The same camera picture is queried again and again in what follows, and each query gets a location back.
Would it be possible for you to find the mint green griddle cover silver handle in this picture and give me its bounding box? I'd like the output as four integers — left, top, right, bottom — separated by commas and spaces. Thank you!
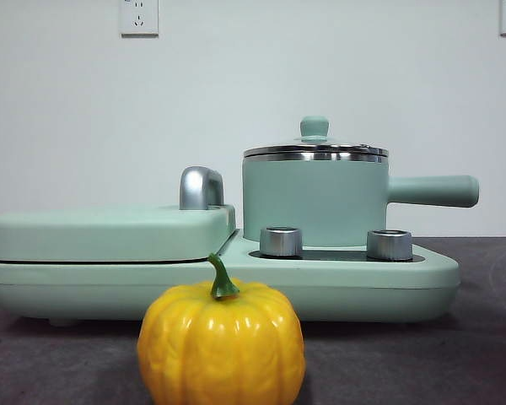
0, 166, 237, 263

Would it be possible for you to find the silver control knob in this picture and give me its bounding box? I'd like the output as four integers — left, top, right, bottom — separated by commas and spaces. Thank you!
366, 229, 414, 261
259, 226, 304, 257

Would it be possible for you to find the glass pot lid green knob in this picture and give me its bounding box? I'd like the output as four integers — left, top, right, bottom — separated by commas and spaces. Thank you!
243, 116, 390, 159

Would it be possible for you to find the mint green pot with handle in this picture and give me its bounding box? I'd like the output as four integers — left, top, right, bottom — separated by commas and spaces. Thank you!
241, 148, 481, 249

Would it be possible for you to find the mint green cooker base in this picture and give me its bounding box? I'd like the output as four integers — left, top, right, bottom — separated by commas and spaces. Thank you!
0, 227, 461, 328

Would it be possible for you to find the yellow toy pumpkin green stem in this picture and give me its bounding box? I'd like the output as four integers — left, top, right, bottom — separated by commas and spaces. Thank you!
137, 252, 307, 405

